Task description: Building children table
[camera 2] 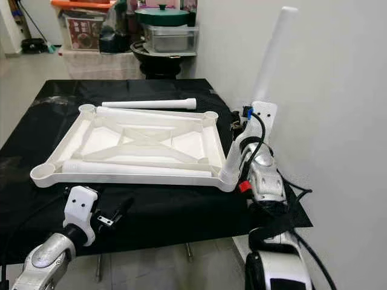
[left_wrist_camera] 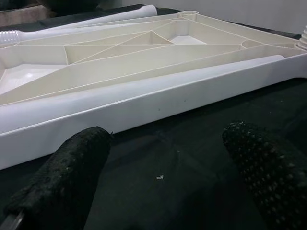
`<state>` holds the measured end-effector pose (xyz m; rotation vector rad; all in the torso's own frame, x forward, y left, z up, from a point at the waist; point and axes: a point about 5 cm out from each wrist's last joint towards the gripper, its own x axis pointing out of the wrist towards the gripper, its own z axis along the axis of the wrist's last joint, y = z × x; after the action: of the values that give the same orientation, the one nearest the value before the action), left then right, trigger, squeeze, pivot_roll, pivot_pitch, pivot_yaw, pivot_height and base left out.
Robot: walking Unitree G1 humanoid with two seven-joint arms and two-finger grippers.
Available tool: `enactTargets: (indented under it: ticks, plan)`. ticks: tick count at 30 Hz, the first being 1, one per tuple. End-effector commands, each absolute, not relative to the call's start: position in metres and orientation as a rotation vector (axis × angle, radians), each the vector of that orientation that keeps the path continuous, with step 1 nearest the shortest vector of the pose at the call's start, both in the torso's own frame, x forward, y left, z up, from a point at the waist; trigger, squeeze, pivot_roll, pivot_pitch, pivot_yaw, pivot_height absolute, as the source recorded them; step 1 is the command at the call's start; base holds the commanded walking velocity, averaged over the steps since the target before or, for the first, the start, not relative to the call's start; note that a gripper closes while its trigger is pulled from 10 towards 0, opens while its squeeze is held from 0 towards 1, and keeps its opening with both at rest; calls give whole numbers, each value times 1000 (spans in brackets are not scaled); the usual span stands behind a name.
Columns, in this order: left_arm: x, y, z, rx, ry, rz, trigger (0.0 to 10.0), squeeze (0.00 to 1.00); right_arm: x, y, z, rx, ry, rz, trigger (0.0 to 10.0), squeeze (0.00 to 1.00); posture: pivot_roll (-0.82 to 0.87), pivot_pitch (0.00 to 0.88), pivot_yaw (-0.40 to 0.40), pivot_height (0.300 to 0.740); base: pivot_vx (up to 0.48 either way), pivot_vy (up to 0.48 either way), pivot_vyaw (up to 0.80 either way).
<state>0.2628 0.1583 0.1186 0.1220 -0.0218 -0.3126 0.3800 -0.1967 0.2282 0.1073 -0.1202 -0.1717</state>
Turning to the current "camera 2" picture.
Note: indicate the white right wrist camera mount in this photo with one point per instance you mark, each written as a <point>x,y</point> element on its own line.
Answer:
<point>265,115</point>

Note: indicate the green pot with lid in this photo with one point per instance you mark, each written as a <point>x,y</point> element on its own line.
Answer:
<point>162,18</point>

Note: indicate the clear plastic container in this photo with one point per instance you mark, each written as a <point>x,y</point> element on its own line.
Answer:
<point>169,40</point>

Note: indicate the metal folding table frame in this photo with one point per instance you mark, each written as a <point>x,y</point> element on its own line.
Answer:
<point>100,269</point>

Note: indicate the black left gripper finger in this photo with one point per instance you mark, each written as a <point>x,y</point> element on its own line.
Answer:
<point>121,206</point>

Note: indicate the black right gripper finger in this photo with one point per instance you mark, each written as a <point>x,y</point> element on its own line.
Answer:
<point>235,134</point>

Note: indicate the black floor mop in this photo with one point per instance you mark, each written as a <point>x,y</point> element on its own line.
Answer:
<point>36,47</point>

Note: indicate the dark framed picture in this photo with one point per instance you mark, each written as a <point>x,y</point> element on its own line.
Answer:
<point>189,11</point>

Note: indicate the black table cloth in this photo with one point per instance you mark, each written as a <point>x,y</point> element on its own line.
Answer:
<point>187,211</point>

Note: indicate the white plastic table top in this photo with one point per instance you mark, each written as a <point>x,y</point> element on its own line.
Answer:
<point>103,139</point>

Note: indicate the crinkled clear tape strip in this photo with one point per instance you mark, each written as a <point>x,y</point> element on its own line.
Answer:
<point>55,102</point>

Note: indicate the bench with white lace cloth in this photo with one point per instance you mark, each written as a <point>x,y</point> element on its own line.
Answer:
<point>103,65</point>

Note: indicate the black round wok stand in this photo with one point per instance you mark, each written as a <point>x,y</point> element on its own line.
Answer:
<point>162,63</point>

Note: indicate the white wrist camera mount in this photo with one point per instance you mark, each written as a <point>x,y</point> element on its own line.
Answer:
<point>81,208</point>
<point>265,115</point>

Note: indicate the black plastic bag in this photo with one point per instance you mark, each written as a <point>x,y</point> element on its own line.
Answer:
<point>115,35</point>

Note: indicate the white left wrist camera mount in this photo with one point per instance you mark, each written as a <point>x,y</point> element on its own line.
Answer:
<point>81,208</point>

